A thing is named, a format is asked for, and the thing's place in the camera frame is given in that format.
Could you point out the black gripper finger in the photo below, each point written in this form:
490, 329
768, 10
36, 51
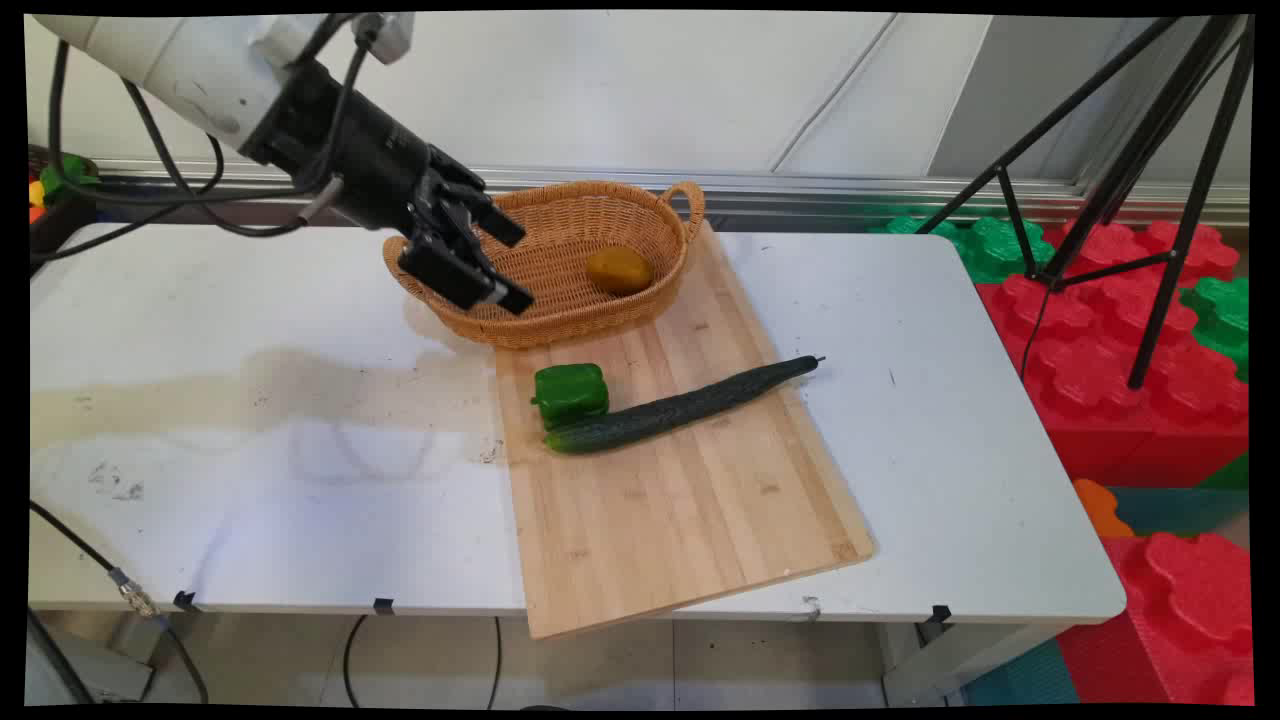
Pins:
495, 215
450, 270

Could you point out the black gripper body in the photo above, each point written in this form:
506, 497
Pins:
350, 150

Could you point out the brown potato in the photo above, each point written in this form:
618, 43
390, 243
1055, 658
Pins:
619, 270

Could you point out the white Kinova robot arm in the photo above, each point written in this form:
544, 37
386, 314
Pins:
170, 60

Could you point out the woven wicker basket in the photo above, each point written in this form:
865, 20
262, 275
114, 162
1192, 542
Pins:
570, 300

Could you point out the green bell pepper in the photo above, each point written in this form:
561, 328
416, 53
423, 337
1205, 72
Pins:
570, 393

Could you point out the long dark green cucumber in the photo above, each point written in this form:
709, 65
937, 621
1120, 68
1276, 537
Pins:
680, 408

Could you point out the green toy piece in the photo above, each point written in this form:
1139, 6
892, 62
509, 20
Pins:
75, 172

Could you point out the black bin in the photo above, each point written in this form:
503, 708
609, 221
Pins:
55, 232

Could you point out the yellow toy piece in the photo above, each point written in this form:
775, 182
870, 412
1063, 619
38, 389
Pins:
36, 192

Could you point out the bamboo cutting board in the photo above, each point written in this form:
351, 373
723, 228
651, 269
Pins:
670, 500

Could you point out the green foam block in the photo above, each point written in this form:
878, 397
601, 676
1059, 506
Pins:
985, 245
1222, 320

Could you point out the large red foam block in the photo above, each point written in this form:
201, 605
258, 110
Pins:
1090, 390

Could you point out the grey table leg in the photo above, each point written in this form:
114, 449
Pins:
950, 665

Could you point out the orange foam piece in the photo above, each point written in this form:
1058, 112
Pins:
1100, 505

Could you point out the black tripod stand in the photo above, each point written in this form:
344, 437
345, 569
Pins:
1165, 150

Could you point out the teal foam mat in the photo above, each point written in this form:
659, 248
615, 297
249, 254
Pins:
1180, 508

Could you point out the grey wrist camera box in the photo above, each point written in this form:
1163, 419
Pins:
388, 35

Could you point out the aluminium wall rail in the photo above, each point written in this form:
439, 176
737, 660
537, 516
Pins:
800, 190

